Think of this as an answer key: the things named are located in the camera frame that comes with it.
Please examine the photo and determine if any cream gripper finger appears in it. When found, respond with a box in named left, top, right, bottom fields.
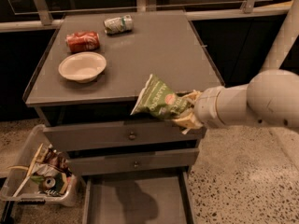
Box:
left=183, top=91, right=202, bottom=105
left=173, top=113, right=203, bottom=129

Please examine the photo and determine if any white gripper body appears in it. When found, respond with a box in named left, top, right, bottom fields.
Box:
left=193, top=86, right=224, bottom=129

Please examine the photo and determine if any green jalapeno chip bag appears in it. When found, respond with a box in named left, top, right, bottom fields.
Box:
left=131, top=74, right=192, bottom=119

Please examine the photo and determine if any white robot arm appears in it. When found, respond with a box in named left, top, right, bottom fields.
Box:
left=175, top=69, right=299, bottom=132

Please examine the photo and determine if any grey middle drawer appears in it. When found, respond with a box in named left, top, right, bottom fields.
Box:
left=67, top=148, right=199, bottom=175

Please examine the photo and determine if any grey drawer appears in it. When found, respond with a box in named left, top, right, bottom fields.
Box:
left=67, top=148, right=199, bottom=175
left=44, top=120, right=204, bottom=151
left=82, top=168, right=197, bottom=224

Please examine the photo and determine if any grey drawer cabinet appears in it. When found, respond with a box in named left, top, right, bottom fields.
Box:
left=22, top=10, right=226, bottom=224

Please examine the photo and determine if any grey top drawer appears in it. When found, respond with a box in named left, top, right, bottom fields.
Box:
left=44, top=120, right=204, bottom=151

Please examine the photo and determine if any grey bottom drawer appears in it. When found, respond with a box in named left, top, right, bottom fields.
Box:
left=82, top=168, right=197, bottom=224

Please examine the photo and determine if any white paper bowl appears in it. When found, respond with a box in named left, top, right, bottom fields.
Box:
left=58, top=52, right=107, bottom=83

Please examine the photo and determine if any red soda can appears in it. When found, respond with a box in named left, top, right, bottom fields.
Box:
left=65, top=31, right=100, bottom=53

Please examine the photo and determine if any brown snack wrapper in bin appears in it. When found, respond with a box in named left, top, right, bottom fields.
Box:
left=36, top=145, right=71, bottom=175

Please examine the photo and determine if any clear plastic trash bin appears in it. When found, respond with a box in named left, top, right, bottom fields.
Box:
left=0, top=125, right=78, bottom=206

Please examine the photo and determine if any metal railing with glass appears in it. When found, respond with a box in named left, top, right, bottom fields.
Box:
left=0, top=0, right=295, bottom=33

